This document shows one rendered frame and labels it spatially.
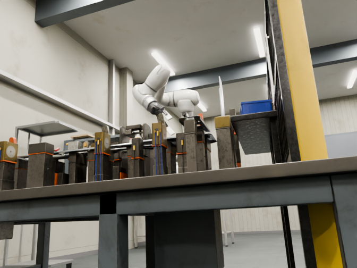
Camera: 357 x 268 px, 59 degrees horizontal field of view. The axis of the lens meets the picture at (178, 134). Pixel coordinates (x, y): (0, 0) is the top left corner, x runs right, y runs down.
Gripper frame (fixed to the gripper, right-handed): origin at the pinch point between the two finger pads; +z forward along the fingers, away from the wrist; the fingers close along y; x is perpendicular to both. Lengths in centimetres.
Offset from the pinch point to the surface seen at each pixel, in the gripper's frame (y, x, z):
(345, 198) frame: -54, -3, 98
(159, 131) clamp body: -15.9, 12.8, 12.2
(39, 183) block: 8, 79, -19
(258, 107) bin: -11, -40, 29
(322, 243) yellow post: -29, 0, 100
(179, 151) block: -11.6, 10.0, 26.4
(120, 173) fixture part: 12.7, 38.2, 1.6
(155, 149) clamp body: -12.2, 19.0, 18.0
